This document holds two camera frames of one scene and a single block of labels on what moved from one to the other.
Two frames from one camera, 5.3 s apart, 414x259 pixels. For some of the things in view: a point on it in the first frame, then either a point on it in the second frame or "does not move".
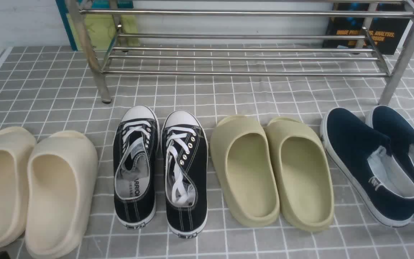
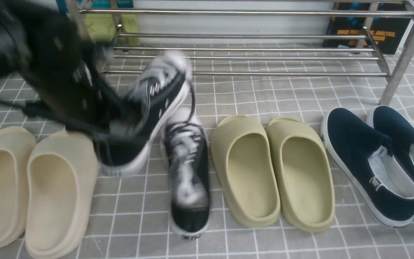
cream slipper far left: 4,160 does not move
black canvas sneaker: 136,150 to 157,90
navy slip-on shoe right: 411,148 does not move
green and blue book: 101,31 does not move
